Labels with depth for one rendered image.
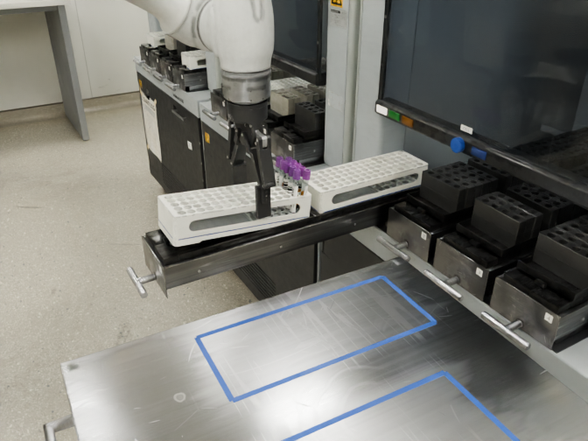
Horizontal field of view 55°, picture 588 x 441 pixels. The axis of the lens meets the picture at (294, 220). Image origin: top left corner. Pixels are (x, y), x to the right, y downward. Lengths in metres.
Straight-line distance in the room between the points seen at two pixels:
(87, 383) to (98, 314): 1.51
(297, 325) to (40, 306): 1.70
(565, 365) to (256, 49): 0.73
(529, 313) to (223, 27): 0.71
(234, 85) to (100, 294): 1.57
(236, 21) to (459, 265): 0.61
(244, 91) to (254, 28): 0.11
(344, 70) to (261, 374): 0.89
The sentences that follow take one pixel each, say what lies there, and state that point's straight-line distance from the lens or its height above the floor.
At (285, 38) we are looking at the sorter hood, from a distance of 1.69.
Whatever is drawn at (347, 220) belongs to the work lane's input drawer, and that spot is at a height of 0.79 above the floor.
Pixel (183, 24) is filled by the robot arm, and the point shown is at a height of 1.20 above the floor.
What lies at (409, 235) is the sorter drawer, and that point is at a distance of 1.23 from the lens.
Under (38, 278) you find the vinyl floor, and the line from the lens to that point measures 2.64.
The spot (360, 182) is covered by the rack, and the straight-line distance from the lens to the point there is 1.23.
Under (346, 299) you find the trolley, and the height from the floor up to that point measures 0.82.
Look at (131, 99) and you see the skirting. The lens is 4.75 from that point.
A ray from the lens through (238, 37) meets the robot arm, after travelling 1.00.
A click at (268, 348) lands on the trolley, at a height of 0.82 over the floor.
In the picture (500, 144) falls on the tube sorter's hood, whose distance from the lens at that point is 1.10.
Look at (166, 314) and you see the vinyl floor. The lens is 2.27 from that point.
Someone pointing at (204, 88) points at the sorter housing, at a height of 0.74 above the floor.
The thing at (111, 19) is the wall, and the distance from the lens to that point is 4.60.
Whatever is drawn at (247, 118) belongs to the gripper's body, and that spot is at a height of 1.05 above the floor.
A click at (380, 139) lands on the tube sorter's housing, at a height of 0.89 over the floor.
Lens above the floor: 1.39
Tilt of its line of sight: 29 degrees down
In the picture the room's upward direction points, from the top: straight up
